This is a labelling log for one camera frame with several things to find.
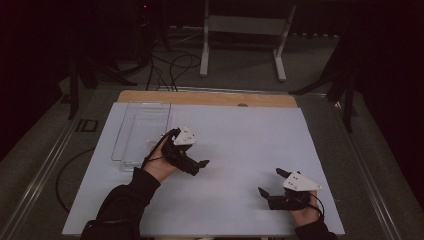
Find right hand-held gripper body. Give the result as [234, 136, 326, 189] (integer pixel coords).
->
[267, 170, 323, 211]

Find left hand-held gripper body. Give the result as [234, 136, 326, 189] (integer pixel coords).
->
[162, 126, 201, 177]

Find clear plastic bin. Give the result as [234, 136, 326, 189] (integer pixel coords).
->
[110, 101, 172, 173]

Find person's right hand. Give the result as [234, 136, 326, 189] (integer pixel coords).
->
[289, 191, 322, 228]

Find person's left hand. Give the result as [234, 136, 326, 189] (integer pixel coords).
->
[143, 138, 179, 183]

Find white board sheet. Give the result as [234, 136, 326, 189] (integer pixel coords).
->
[61, 101, 346, 237]

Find wooden table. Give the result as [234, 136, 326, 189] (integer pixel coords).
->
[117, 89, 298, 108]

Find black stand legs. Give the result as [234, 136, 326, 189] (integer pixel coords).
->
[68, 56, 138, 120]
[289, 33, 360, 134]

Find right hand-held gripper cable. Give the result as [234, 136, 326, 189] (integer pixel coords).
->
[309, 192, 325, 218]

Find hand-held gripper cable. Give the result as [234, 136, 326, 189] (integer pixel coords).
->
[309, 192, 325, 218]
[141, 128, 181, 169]

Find left hand-held gripper cable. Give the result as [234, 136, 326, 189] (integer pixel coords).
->
[141, 128, 181, 169]

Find black floor cables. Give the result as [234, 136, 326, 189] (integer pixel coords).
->
[145, 53, 202, 92]

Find metal floor rail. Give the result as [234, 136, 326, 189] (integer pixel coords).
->
[328, 96, 406, 240]
[0, 99, 98, 240]

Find white metal stand frame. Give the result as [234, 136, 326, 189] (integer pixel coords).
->
[199, 0, 298, 83]

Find black looped floor cable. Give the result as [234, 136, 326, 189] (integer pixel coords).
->
[55, 148, 96, 214]

